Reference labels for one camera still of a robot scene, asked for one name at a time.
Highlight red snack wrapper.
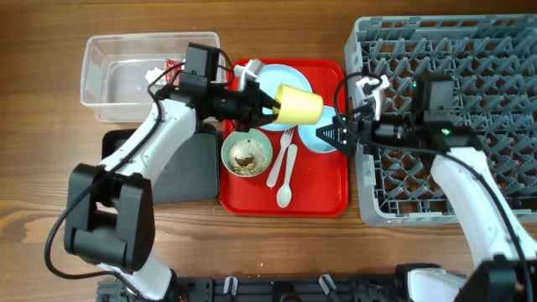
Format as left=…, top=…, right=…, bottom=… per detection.
left=165, top=59, right=185, bottom=86

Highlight green bowl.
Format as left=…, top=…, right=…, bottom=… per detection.
left=221, top=129, right=273, bottom=178

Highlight yellow plastic cup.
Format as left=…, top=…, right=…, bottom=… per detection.
left=273, top=84, right=324, bottom=125

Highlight rice and food scraps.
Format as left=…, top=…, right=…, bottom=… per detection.
left=227, top=139, right=267, bottom=176

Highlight grey dishwasher rack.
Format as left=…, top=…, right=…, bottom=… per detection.
left=344, top=14, right=536, bottom=227

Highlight light blue bowl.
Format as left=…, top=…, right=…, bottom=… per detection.
left=298, top=106, right=336, bottom=154

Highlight black plastic tray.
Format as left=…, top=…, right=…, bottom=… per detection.
left=92, top=125, right=220, bottom=206

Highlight clear plastic bin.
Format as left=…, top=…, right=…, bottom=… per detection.
left=81, top=32, right=220, bottom=123

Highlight white plastic fork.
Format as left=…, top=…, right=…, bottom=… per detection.
left=266, top=128, right=294, bottom=188

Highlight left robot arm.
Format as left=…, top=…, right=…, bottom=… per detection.
left=55, top=43, right=283, bottom=301

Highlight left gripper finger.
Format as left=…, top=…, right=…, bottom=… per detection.
left=247, top=114, right=278, bottom=129
left=258, top=90, right=280, bottom=110

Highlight white plastic spoon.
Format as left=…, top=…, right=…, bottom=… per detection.
left=277, top=144, right=298, bottom=208

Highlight light blue plate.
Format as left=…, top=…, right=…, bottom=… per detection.
left=254, top=64, right=314, bottom=131

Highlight red serving tray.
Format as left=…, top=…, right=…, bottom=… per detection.
left=219, top=58, right=349, bottom=217

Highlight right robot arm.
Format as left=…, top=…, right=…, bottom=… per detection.
left=315, top=73, right=536, bottom=301

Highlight white napkin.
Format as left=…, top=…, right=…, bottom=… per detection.
left=144, top=67, right=167, bottom=86

